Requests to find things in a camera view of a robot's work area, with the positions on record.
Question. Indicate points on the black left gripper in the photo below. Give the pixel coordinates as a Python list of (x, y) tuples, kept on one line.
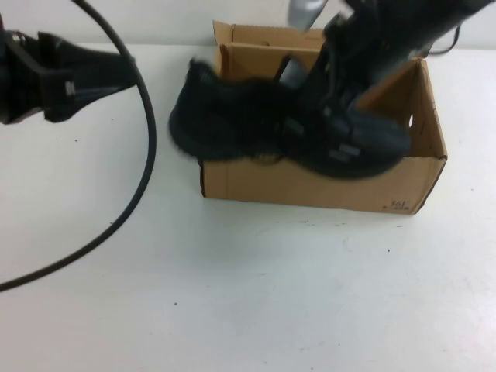
[(54, 77)]

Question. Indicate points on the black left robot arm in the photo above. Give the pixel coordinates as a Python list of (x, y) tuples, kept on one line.
[(15, 89)]

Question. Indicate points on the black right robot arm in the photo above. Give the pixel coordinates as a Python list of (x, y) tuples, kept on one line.
[(407, 19)]

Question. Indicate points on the black sneaker with white label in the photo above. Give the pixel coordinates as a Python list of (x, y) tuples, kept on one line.
[(232, 120)]

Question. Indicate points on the brown cardboard shoe box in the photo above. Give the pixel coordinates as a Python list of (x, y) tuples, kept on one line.
[(310, 186)]

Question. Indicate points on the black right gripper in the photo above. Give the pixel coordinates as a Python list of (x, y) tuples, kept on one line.
[(364, 58)]

